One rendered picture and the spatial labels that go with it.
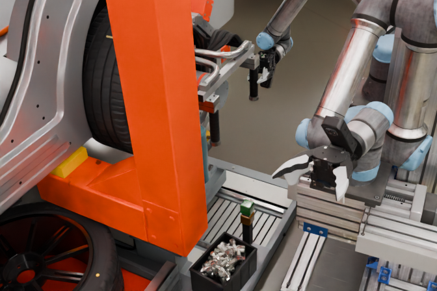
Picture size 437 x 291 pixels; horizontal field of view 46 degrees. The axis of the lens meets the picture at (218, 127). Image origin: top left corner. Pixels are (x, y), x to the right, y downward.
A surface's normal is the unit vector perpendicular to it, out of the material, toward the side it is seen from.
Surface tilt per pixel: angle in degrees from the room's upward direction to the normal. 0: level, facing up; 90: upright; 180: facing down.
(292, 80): 0
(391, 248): 90
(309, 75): 0
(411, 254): 90
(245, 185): 0
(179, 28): 90
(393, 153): 90
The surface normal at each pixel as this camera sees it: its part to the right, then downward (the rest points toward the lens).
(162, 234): -0.47, 0.53
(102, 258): -0.04, -0.81
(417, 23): -0.68, 0.47
